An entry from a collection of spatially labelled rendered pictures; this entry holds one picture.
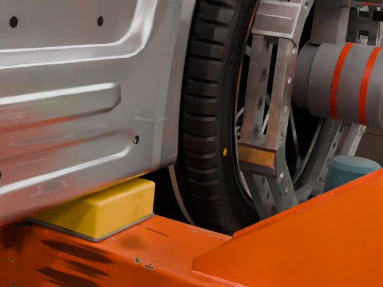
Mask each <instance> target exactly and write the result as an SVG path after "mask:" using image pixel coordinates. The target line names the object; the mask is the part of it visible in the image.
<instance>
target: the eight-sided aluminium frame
mask: <svg viewBox="0 0 383 287"><path fill-rule="evenodd" d="M314 1H315V0H290V1H289V2H288V0H260V2H259V6H258V10H257V12H256V14H255V20H254V24H253V27H252V30H251V33H252V35H253V37H252V46H251V55H250V64H249V69H248V78H247V87H246V95H245V104H244V110H243V118H242V127H241V136H240V139H239V140H238V142H237V143H238V162H239V170H240V171H242V173H243V176H244V178H245V181H246V183H247V186H248V189H249V191H250V194H251V197H252V199H253V202H254V204H255V207H256V210H257V212H258V215H259V217H260V219H259V221H261V220H264V219H266V218H269V217H270V216H273V215H275V214H278V213H280V212H282V211H284V210H287V209H289V208H291V207H293V206H296V205H298V204H300V203H303V202H305V201H307V200H310V199H312V198H314V197H316V196H318V195H321V194H322V193H323V190H324V185H325V181H324V178H325V175H326V173H327V171H328V162H327V161H328V160H330V159H331V158H333V155H334V153H335V151H336V148H337V146H338V144H339V141H340V138H341V136H342V133H343V131H344V129H346V130H349V132H348V135H347V137H346V140H345V142H344V145H343V148H342V150H341V152H340V155H351V156H354V155H355V152H356V150H357V147H358V144H359V142H360V139H361V136H362V134H363V133H365V129H366V126H364V125H359V124H354V123H350V122H344V121H338V120H333V121H332V123H331V126H330V128H329V131H328V133H327V136H326V138H325V140H324V143H323V145H322V147H321V150H320V153H319V155H318V157H317V160H316V162H315V165H314V167H313V169H312V172H311V175H310V176H309V179H308V180H307V182H306V184H305V185H304V186H303V187H301V188H300V189H298V190H296V191H295V190H294V187H293V184H292V180H291V177H290V173H289V170H288V166H287V162H286V157H285V141H286V134H287V126H288V118H289V113H290V105H291V97H292V90H293V85H294V77H295V69H296V61H297V56H298V49H299V41H300V37H301V34H302V30H303V27H304V23H305V20H306V18H307V16H308V14H309V12H310V9H311V7H312V5H313V3H314ZM380 9H381V7H374V6H365V5H364V7H359V8H352V7H350V11H349V34H348V41H347V42H351V43H358V44H361V37H362V36H368V41H367V45H370V46H380V43H381V36H382V33H383V22H378V21H372V18H373V11H374V10H380ZM273 43H276V44H278V50H277V56H276V63H275V72H274V80H273V85H272V94H271V102H270V110H269V115H268V123H267V131H266V135H265V134H261V131H262V123H263V115H264V106H265V101H266V93H267V84H268V76H269V71H270V63H271V54H272V46H273Z"/></svg>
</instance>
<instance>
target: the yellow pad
mask: <svg viewBox="0 0 383 287"><path fill-rule="evenodd" d="M154 189H155V183H154V182H153V181H149V180H146V179H142V178H138V177H137V178H134V179H131V180H129V181H126V182H123V183H120V184H117V185H115V186H112V187H109V188H106V189H104V190H101V191H98V192H95V193H93V194H90V195H87V196H84V197H82V198H79V199H76V200H73V201H71V202H68V203H65V204H62V205H59V206H57V207H54V208H51V209H49V210H45V211H43V212H40V213H37V214H35V215H31V216H29V217H26V218H23V219H24V220H28V221H30V222H33V223H37V224H40V225H43V226H46V227H49V228H52V229H56V230H58V231H62V232H65V233H68V234H70V235H74V236H77V237H81V238H83V239H86V240H89V241H93V242H99V241H102V240H104V239H106V238H108V237H110V236H112V235H114V234H116V233H119V232H121V231H123V230H125V229H127V228H129V227H131V226H134V225H136V224H138V223H140V222H143V221H144V220H147V219H149V218H151V217H153V216H154V212H153V201H154Z"/></svg>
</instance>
